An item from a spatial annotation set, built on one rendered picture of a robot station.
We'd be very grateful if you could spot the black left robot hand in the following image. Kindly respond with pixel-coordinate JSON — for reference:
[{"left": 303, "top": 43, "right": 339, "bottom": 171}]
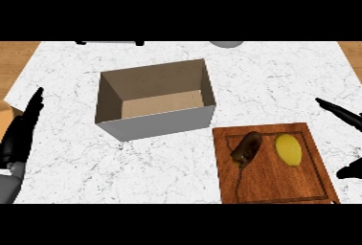
[{"left": 0, "top": 86, "right": 46, "bottom": 166}]

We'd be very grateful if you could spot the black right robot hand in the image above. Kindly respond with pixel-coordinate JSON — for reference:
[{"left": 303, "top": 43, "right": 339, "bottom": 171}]
[{"left": 314, "top": 97, "right": 362, "bottom": 180}]

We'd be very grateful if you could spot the yellow lemon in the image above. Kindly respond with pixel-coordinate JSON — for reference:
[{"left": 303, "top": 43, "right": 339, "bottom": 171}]
[{"left": 275, "top": 133, "right": 305, "bottom": 167}]

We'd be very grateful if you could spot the brown wooden cutting board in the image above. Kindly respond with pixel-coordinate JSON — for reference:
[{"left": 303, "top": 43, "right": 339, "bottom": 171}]
[{"left": 212, "top": 122, "right": 343, "bottom": 205}]

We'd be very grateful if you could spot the open cardboard box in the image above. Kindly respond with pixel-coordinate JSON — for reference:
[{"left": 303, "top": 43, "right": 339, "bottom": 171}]
[{"left": 94, "top": 57, "right": 218, "bottom": 143}]

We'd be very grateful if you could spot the dark brown oblong vegetable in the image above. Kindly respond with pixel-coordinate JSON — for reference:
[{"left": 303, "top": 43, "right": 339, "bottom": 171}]
[{"left": 230, "top": 131, "right": 265, "bottom": 167}]

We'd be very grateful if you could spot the grey round object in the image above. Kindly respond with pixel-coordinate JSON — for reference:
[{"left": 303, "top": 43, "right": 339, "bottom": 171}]
[{"left": 209, "top": 41, "right": 247, "bottom": 50}]

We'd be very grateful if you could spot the pale appliance with black feet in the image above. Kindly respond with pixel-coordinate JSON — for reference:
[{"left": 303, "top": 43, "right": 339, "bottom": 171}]
[{"left": 74, "top": 41, "right": 148, "bottom": 47}]

